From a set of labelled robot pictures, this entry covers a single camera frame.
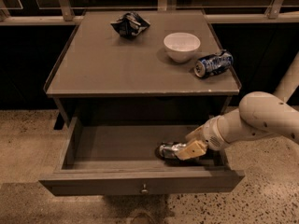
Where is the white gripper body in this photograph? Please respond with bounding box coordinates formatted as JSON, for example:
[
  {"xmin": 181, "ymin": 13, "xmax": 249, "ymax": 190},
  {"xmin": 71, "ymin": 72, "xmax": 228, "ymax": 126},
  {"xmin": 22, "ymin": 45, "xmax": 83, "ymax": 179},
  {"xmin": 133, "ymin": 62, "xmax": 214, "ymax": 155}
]
[{"xmin": 202, "ymin": 116, "xmax": 230, "ymax": 151}]

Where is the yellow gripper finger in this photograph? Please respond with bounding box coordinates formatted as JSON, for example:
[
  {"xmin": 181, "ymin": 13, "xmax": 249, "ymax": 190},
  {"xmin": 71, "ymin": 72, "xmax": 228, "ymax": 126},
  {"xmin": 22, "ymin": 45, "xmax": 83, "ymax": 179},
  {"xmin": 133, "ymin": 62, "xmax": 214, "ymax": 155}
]
[
  {"xmin": 176, "ymin": 140, "xmax": 207, "ymax": 161},
  {"xmin": 185, "ymin": 126, "xmax": 203, "ymax": 141}
]

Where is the silver redbull can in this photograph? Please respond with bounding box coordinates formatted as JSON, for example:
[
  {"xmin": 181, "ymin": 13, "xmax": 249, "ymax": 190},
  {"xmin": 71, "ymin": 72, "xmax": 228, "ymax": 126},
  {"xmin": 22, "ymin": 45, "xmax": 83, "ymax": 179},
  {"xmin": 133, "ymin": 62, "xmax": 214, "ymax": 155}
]
[{"xmin": 156, "ymin": 142, "xmax": 186, "ymax": 160}]

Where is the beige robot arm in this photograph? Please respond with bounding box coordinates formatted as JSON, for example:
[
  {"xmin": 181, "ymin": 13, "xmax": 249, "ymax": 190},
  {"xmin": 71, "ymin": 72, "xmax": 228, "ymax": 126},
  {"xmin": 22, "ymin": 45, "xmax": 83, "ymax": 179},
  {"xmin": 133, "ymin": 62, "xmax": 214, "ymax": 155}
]
[{"xmin": 175, "ymin": 54, "xmax": 299, "ymax": 160}]

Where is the metal drawer knob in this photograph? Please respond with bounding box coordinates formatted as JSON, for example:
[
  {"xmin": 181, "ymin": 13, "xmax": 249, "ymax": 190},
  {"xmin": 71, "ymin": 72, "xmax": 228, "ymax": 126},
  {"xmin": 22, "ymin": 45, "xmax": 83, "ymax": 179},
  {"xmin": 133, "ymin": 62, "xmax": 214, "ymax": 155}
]
[{"xmin": 140, "ymin": 184, "xmax": 149, "ymax": 194}]

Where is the blue pepsi can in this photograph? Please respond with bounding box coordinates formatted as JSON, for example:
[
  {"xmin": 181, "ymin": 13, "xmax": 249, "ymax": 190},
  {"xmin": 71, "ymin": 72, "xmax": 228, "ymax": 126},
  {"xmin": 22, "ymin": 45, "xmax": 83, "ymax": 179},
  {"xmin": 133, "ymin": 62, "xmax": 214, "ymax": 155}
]
[{"xmin": 193, "ymin": 49, "xmax": 234, "ymax": 78}]

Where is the open grey top drawer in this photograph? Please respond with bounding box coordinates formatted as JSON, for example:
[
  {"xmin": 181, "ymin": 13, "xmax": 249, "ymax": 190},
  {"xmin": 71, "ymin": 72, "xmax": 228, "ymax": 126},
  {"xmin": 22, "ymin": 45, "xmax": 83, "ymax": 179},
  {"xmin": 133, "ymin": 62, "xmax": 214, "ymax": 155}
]
[{"xmin": 39, "ymin": 117, "xmax": 245, "ymax": 196}]

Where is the white ceramic bowl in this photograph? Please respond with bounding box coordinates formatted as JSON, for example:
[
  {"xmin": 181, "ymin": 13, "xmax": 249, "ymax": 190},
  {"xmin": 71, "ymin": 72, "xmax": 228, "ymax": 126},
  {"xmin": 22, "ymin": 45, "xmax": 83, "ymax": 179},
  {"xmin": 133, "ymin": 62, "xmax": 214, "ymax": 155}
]
[{"xmin": 164, "ymin": 33, "xmax": 201, "ymax": 63}]

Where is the grey wooden cabinet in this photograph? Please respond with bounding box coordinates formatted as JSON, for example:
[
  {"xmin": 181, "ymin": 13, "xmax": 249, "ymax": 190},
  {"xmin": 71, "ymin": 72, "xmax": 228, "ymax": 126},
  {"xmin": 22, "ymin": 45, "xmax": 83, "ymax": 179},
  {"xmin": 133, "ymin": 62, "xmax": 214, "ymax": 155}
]
[{"xmin": 45, "ymin": 10, "xmax": 240, "ymax": 125}]

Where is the crumpled dark chip bag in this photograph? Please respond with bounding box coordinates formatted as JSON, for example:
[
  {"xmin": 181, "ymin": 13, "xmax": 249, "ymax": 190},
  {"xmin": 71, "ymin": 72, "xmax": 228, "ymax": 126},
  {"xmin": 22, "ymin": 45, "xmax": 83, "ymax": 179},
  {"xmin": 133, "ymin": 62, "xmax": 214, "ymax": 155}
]
[{"xmin": 110, "ymin": 11, "xmax": 150, "ymax": 38}]

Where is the metal railing frame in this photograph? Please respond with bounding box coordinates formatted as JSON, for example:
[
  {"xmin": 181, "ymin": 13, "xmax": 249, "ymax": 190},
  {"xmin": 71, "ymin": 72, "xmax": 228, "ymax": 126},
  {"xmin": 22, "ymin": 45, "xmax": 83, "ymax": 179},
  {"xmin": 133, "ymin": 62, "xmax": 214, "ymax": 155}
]
[{"xmin": 0, "ymin": 0, "xmax": 299, "ymax": 25}]

